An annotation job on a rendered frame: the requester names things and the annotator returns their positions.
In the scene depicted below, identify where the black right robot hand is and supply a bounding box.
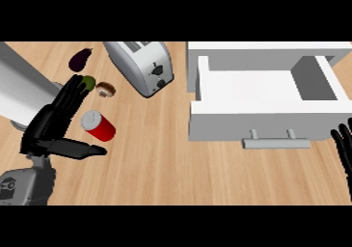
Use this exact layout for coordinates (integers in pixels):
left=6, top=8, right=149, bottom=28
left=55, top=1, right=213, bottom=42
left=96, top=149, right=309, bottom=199
left=330, top=117, right=352, bottom=206

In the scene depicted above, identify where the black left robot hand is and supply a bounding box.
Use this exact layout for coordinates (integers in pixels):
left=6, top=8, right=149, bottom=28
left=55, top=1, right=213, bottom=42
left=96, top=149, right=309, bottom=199
left=19, top=74, right=108, bottom=160

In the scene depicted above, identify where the red can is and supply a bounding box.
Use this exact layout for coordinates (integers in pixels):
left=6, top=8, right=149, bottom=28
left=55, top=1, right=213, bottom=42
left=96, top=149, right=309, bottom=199
left=80, top=110, right=117, bottom=143

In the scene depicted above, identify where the white open drawer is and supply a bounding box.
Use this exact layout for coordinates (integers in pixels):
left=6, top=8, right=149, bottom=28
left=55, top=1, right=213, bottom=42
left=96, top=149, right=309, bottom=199
left=188, top=55, right=352, bottom=143

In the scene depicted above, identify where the white drawer cabinet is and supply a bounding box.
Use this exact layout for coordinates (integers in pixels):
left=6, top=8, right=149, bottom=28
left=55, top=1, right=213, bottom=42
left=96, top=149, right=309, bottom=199
left=185, top=41, right=352, bottom=94

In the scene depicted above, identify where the large grey cylindrical appliance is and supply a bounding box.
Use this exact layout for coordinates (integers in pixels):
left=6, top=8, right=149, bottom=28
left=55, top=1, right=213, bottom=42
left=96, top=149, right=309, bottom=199
left=0, top=41, right=65, bottom=132

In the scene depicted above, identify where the green avocado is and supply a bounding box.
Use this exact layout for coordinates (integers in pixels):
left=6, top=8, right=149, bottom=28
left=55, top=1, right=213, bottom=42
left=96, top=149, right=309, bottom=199
left=81, top=75, right=98, bottom=93

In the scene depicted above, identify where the brown mushroom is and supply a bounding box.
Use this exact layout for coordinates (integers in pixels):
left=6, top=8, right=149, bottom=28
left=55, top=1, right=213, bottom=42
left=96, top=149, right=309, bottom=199
left=95, top=81, right=117, bottom=98

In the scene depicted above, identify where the purple eggplant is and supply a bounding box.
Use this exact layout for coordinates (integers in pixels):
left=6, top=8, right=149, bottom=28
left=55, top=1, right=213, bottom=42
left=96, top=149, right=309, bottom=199
left=66, top=47, right=95, bottom=73

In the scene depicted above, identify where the silver toaster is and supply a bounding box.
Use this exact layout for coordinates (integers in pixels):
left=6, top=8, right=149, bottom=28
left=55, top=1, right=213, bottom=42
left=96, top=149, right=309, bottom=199
left=102, top=41, right=176, bottom=99

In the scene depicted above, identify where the grey drawer handle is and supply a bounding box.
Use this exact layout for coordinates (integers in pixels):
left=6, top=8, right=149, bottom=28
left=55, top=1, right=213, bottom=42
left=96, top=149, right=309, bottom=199
left=241, top=128, right=312, bottom=151

